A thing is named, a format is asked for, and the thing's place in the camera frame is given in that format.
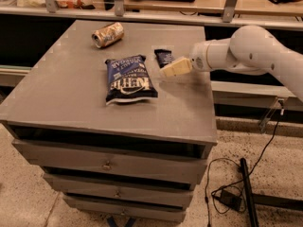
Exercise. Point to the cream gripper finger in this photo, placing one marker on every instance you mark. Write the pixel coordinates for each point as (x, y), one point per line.
(178, 67)

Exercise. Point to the dark blue rxbar wrapper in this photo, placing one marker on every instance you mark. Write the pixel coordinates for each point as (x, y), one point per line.
(163, 56)

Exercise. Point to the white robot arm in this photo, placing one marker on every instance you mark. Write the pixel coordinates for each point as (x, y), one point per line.
(251, 50)

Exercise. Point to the blue kettle chips bag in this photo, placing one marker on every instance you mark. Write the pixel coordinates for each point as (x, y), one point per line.
(128, 80)

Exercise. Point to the grey drawer cabinet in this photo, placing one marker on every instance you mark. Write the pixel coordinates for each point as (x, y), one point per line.
(63, 100)

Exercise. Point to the crushed gold soda can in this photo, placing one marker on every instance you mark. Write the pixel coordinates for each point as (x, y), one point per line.
(108, 35)

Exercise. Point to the top grey drawer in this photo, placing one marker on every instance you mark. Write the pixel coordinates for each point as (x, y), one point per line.
(113, 161)

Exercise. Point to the grey drawer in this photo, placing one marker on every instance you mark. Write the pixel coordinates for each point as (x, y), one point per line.
(113, 161)
(122, 208)
(119, 191)

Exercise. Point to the middle grey drawer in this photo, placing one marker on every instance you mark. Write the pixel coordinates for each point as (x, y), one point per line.
(119, 191)

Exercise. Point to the black power adapter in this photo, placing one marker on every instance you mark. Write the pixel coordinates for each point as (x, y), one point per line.
(230, 200)

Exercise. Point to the black metal floor bar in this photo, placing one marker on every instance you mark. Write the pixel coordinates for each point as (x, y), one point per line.
(249, 194)

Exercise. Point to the bottom grey drawer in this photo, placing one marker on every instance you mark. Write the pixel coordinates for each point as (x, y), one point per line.
(122, 208)

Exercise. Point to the right metal rail bracket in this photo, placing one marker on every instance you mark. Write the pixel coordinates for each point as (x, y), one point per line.
(229, 10)

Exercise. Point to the middle metal rail bracket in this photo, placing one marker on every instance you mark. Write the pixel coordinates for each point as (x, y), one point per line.
(118, 0)

